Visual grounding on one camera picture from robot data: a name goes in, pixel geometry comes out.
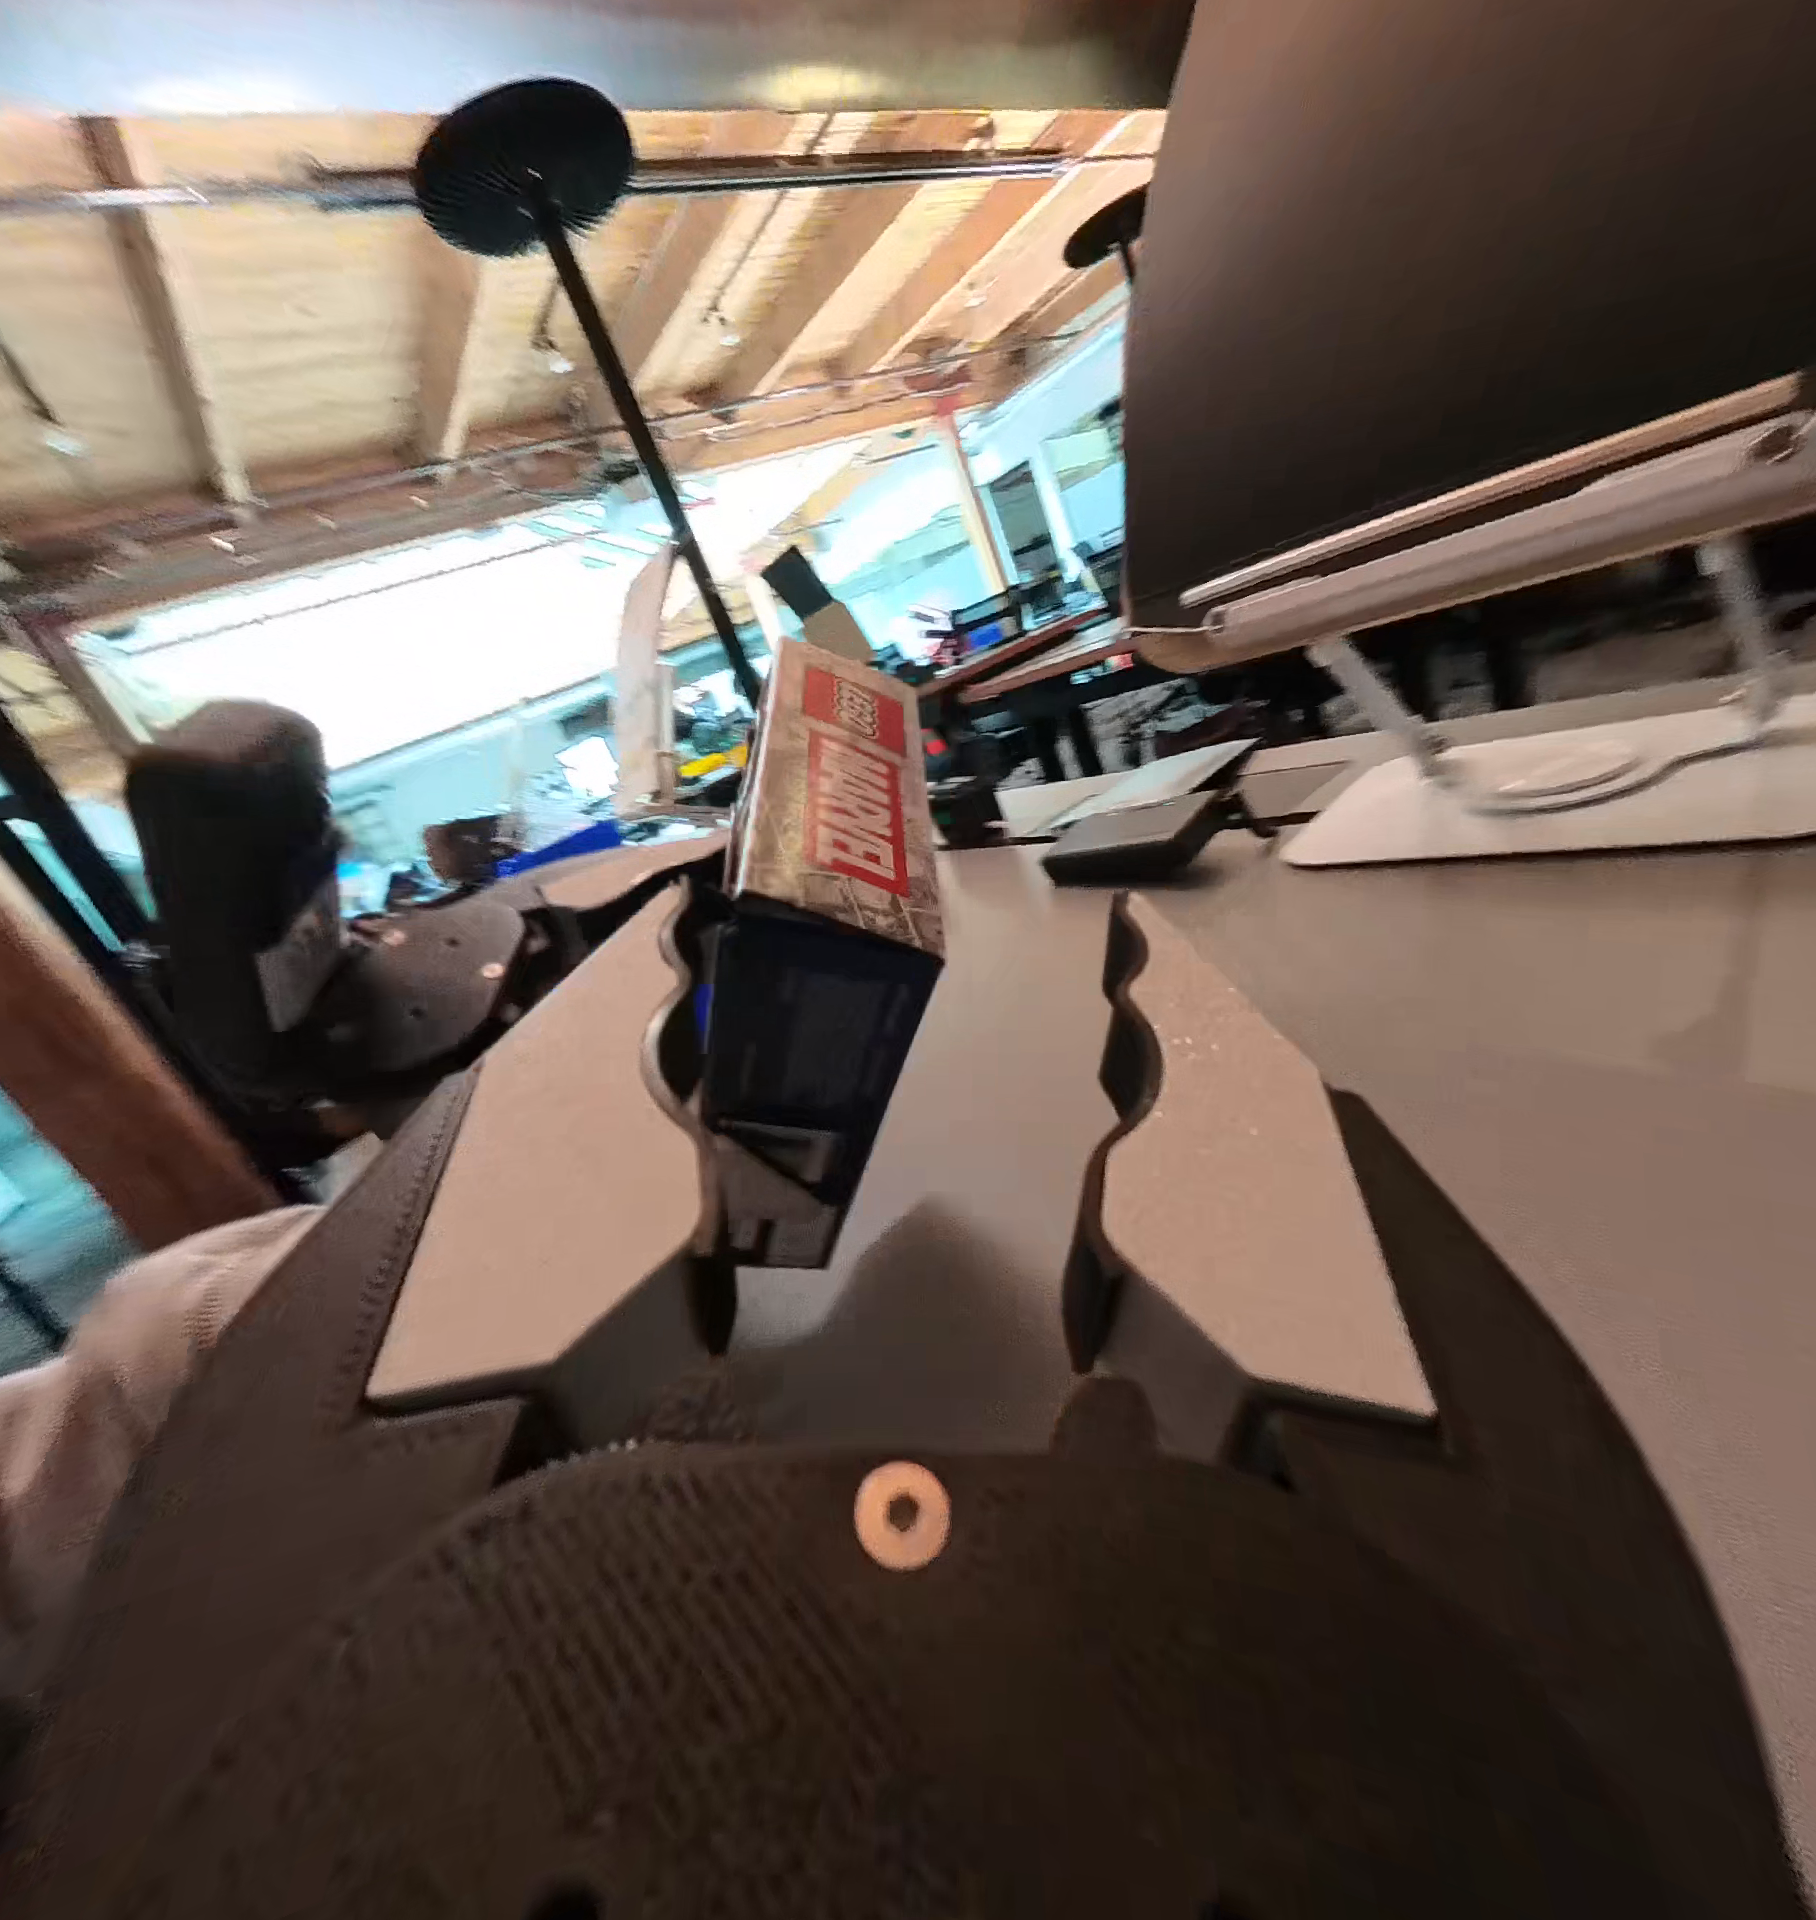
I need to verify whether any lego set box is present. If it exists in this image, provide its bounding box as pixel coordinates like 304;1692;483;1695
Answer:
692;544;950;1273

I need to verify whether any dark computer monitor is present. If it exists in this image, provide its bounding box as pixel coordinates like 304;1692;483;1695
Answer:
1121;0;1816;677

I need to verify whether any person's left forearm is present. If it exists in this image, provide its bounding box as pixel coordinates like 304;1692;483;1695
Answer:
0;1198;324;1863

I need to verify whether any brown wooden panel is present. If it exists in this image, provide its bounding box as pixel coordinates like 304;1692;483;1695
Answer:
0;832;282;1251

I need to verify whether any silver laptop stand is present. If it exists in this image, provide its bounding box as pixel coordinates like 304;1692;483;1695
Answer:
1276;531;1816;872

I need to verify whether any black rectangular hub box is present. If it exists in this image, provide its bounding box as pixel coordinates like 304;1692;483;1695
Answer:
1042;793;1223;890

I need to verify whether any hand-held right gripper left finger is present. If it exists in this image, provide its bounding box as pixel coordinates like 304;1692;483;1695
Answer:
364;884;738;1416

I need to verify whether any flat grey tablet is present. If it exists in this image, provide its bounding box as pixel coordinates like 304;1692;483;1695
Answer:
997;741;1261;838

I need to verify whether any black pole with round disc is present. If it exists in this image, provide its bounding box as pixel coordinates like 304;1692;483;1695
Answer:
1063;185;1154;285
413;79;766;711

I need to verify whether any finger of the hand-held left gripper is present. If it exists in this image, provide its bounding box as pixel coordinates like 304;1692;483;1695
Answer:
546;836;729;918

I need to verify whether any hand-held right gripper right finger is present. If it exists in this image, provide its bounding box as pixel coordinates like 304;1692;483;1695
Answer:
1060;891;1439;1426

